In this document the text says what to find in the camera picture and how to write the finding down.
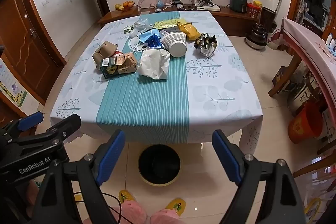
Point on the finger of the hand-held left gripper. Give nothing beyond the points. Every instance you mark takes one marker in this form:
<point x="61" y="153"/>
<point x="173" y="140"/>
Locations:
<point x="68" y="124"/>
<point x="31" y="120"/>

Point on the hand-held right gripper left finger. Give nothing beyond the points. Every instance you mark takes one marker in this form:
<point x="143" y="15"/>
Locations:
<point x="111" y="158"/>

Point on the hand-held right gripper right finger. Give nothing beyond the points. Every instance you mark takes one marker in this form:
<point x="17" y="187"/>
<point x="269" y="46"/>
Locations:
<point x="225" y="158"/>

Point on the black bin with yellow rim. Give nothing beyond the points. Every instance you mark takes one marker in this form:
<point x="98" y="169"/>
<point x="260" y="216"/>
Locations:
<point x="158" y="163"/>

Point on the green carton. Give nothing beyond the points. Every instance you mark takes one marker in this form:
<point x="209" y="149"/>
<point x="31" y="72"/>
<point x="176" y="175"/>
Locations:
<point x="109" y="70"/>

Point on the brown paper cup carrier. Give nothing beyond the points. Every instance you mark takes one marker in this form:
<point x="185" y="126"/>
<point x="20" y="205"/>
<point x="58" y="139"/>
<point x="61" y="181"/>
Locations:
<point x="105" y="49"/>

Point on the brown printed paper bag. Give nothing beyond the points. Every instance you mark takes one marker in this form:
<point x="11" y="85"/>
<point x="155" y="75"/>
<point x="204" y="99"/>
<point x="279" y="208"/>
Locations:
<point x="127" y="64"/>

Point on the red and white wrapper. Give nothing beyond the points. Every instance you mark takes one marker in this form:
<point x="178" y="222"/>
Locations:
<point x="118" y="54"/>

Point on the white paper bag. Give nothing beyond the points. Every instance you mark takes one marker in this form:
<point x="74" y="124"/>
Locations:
<point x="155" y="64"/>

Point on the small green wrapper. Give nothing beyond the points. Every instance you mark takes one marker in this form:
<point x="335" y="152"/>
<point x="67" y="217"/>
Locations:
<point x="128" y="29"/>

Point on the gold and black foil wrapper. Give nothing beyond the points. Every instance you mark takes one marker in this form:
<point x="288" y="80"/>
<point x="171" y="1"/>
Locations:
<point x="206" y="45"/>

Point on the blue foil packet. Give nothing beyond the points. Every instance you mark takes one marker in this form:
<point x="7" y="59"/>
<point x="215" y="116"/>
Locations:
<point x="152" y="41"/>

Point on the blue face mask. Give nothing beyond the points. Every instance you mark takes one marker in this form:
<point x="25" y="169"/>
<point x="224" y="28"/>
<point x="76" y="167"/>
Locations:
<point x="147" y="35"/>

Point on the patterned white paper cup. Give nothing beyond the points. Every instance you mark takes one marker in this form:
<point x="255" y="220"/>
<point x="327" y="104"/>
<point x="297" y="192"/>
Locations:
<point x="176" y="47"/>

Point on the clear plastic bag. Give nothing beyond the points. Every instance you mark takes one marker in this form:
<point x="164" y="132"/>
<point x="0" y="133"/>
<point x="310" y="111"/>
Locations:
<point x="143" y="23"/>

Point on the orange snack bag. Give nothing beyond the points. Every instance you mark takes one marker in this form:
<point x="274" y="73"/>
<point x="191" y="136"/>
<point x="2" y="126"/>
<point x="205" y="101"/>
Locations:
<point x="189" y="29"/>

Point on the yellow-green packet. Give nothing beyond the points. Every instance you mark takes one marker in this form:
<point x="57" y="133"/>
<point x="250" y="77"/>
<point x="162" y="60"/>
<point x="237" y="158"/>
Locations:
<point x="168" y="23"/>

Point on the yellow slipper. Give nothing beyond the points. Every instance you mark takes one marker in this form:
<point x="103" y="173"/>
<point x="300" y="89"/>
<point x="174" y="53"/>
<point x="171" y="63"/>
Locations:
<point x="176" y="205"/>
<point x="126" y="196"/>

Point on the person's left leg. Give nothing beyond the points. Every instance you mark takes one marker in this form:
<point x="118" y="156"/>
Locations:
<point x="131" y="213"/>

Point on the person's leg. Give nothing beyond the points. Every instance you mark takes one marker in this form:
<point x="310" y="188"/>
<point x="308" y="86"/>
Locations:
<point x="164" y="217"/>
<point x="131" y="213"/>

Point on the blue and white tablecloth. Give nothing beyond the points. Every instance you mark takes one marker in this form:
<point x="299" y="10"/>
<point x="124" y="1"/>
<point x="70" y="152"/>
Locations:
<point x="147" y="98"/>

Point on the brown wooden door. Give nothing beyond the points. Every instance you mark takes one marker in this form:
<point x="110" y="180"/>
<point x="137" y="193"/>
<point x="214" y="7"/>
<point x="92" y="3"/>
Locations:
<point x="29" y="43"/>

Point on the person's right leg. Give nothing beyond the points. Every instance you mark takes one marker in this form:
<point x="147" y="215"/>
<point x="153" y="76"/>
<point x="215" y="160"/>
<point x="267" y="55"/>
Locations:
<point x="164" y="217"/>

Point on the red bucket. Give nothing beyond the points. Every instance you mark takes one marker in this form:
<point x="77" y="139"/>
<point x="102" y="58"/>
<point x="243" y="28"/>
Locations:
<point x="304" y="125"/>

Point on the wooden chair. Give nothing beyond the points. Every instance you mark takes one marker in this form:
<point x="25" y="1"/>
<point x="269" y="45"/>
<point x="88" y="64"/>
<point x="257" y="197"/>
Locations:
<point x="315" y="169"/>

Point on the cardboard box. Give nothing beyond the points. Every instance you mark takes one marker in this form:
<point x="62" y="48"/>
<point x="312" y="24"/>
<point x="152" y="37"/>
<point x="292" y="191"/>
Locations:
<point x="281" y="78"/>

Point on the wooden television cabinet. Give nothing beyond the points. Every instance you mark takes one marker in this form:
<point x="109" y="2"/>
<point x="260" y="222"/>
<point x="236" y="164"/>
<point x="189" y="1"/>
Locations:
<point x="115" y="16"/>

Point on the fruit bowl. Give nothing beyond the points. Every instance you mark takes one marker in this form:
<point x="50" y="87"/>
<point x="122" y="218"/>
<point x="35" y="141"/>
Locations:
<point x="124" y="6"/>

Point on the pink tablecloth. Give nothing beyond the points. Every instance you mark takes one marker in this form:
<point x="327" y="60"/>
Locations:
<point x="309" y="43"/>

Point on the dark brown bin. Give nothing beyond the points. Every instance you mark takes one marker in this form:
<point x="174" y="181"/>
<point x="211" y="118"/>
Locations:
<point x="267" y="18"/>

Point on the red container with yellow lid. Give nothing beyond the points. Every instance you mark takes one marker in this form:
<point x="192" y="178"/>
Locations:
<point x="254" y="11"/>

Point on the blue teapot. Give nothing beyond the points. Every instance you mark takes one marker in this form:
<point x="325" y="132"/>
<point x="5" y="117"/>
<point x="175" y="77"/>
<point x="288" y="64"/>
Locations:
<point x="160" y="4"/>

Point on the white set-top box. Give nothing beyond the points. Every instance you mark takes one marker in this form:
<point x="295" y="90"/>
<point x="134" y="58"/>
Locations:
<point x="208" y="8"/>

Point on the dark green air fryer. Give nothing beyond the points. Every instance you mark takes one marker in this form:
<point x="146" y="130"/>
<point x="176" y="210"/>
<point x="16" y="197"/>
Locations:
<point x="238" y="2"/>

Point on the black adapter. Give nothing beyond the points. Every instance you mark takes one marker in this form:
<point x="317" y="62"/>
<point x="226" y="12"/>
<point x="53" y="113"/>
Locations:
<point x="176" y="1"/>

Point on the colourful wall chart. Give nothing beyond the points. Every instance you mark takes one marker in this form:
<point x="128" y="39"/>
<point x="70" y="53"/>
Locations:
<point x="13" y="87"/>

